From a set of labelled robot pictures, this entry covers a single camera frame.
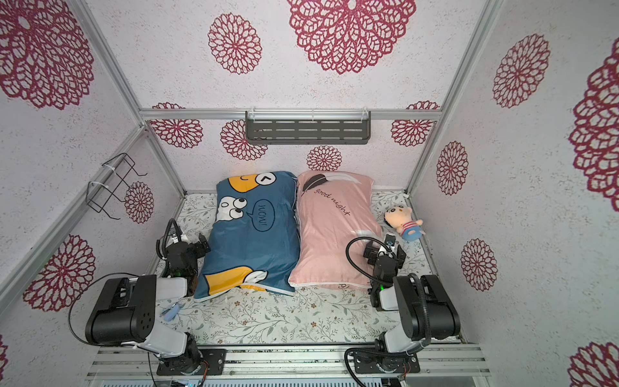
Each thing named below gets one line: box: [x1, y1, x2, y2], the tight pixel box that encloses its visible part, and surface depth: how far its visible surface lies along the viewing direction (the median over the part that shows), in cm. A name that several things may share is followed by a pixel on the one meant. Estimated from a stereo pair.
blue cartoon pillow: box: [194, 170, 302, 302], surface depth 97 cm
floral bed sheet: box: [156, 190, 412, 345], surface depth 85 cm
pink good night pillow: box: [288, 170, 384, 291], surface depth 91 cm
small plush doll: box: [384, 205, 426, 242], surface depth 103 cm
